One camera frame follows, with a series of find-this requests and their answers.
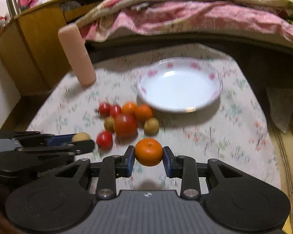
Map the pale longan fruit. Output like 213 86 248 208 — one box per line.
71 132 91 142

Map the small orange mandarin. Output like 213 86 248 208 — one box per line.
134 138 163 166

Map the cherry tomato with stem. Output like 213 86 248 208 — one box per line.
96 102 111 118

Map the smooth orange tomato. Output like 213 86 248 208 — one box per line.
122 101 137 115

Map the oval red tomato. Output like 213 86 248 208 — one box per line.
96 130 113 151

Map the large red tomato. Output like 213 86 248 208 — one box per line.
114 114 138 139

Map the brown longan left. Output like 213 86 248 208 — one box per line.
104 116 114 133

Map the red cherry tomato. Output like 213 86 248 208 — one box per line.
109 105 122 118

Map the floral white tablecloth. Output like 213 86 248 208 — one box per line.
28 43 281 188

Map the white floral plate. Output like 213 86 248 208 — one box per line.
136 57 224 113

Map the wooden cabinet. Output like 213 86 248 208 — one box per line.
0 0 103 96

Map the pink ribbed bottle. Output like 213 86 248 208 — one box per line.
57 23 96 87

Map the steel thermos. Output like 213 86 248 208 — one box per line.
6 0 21 19

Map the pink floral quilt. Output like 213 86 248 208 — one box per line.
76 0 293 49

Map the dark sofa frame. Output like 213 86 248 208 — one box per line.
84 32 293 88

